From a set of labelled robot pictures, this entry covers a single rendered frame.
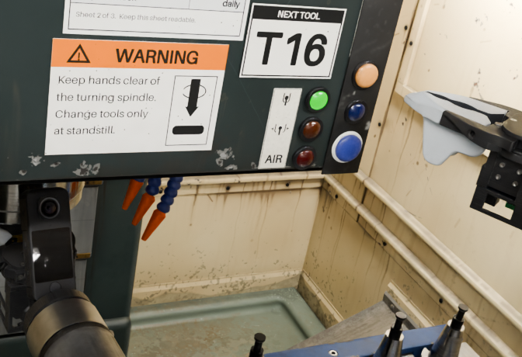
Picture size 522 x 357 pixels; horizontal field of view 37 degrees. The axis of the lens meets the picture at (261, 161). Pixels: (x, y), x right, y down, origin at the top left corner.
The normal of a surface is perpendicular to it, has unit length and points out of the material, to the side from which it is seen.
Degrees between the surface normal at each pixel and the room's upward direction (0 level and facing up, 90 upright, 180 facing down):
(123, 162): 90
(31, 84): 90
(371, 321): 24
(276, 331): 0
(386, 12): 90
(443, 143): 90
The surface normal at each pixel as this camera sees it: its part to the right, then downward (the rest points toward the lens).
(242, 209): 0.41, 0.46
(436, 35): -0.89, 0.04
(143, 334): 0.18, -0.89
